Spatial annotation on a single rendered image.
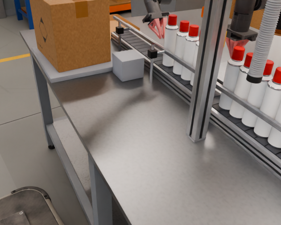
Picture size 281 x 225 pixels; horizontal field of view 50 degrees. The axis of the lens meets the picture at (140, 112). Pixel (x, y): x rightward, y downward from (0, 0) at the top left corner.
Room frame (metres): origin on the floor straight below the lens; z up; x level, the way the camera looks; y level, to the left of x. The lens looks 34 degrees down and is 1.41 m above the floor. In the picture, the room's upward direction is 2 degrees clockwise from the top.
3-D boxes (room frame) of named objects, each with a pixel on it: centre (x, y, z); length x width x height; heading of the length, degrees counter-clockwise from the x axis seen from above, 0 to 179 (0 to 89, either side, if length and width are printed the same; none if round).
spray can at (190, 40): (1.03, -0.18, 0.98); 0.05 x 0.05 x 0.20
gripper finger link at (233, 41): (0.95, -0.30, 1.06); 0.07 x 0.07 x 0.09; 30
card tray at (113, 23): (1.72, 0.21, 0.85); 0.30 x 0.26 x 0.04; 29
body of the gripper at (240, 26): (0.93, -0.30, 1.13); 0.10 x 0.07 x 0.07; 30
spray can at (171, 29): (1.15, -0.11, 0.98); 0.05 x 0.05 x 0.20
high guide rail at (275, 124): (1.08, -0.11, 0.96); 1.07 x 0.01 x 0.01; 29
